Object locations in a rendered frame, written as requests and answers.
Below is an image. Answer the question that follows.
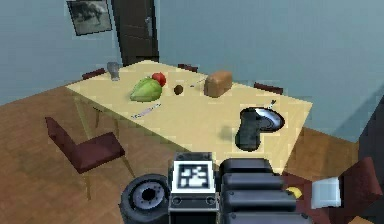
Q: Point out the grey glass cup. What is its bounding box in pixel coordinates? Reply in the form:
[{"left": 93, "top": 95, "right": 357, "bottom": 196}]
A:
[{"left": 106, "top": 61, "right": 121, "bottom": 82}]

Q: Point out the dark red chair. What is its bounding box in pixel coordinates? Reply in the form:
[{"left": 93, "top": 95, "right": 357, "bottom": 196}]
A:
[
  {"left": 44, "top": 116, "right": 136, "bottom": 202},
  {"left": 177, "top": 63, "right": 199, "bottom": 74},
  {"left": 81, "top": 67, "right": 107, "bottom": 81},
  {"left": 253, "top": 81, "right": 284, "bottom": 96},
  {"left": 281, "top": 156, "right": 384, "bottom": 224}
]

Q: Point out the red tomato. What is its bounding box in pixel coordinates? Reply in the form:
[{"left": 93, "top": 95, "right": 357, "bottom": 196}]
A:
[{"left": 151, "top": 71, "right": 167, "bottom": 88}]

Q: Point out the green lettuce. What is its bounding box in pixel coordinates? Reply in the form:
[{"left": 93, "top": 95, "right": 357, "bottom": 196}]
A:
[{"left": 129, "top": 76, "right": 164, "bottom": 103}]

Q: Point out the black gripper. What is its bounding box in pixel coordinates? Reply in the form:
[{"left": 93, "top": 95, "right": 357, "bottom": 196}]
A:
[{"left": 119, "top": 173, "right": 172, "bottom": 224}]

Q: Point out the grey butter knife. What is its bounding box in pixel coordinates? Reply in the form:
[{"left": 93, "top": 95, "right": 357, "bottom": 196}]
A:
[{"left": 189, "top": 77, "right": 207, "bottom": 89}]

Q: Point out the framed grey picture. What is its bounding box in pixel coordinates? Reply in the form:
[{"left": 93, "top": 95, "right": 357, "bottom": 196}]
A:
[{"left": 66, "top": 0, "right": 113, "bottom": 37}]

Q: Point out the pale wooden dining table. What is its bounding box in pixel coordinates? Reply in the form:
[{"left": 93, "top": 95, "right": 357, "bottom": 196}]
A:
[{"left": 65, "top": 59, "right": 314, "bottom": 175}]

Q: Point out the dark brown room door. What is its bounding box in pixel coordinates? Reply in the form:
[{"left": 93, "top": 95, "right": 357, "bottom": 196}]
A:
[{"left": 110, "top": 0, "right": 160, "bottom": 67}]

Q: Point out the brown bread loaf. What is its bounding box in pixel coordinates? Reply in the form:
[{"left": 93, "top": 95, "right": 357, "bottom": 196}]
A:
[{"left": 203, "top": 69, "right": 233, "bottom": 99}]

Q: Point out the white cloth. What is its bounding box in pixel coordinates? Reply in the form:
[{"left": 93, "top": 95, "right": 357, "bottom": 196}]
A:
[{"left": 311, "top": 176, "right": 342, "bottom": 210}]

